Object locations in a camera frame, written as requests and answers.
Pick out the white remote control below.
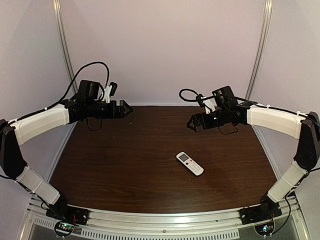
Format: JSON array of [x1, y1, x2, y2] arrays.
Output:
[[176, 151, 204, 176]]

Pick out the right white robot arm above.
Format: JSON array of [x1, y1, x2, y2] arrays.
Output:
[[186, 85, 320, 217]]

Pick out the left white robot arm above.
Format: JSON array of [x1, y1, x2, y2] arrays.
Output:
[[0, 80, 133, 219]]

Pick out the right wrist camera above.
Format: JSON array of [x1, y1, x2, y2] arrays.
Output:
[[195, 94, 216, 115]]

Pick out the left aluminium frame post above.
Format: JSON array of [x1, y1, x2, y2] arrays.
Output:
[[52, 0, 78, 100]]

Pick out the aluminium frame post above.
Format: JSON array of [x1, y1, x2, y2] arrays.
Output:
[[52, 0, 78, 100], [245, 0, 273, 99]]

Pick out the left black cable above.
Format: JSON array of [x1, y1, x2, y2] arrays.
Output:
[[14, 62, 111, 121]]

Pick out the black cable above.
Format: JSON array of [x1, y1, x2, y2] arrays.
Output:
[[14, 62, 111, 121], [178, 88, 311, 118]]

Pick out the right black cable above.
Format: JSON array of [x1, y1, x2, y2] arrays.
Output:
[[178, 88, 311, 118]]

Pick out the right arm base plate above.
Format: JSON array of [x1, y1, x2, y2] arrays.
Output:
[[238, 204, 282, 225]]

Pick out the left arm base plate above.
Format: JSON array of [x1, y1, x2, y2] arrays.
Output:
[[45, 205, 89, 226]]

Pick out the aluminium front rail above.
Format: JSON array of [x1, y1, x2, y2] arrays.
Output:
[[18, 196, 311, 240]]

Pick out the right aluminium frame post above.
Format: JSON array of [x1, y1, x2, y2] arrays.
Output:
[[245, 0, 273, 99]]

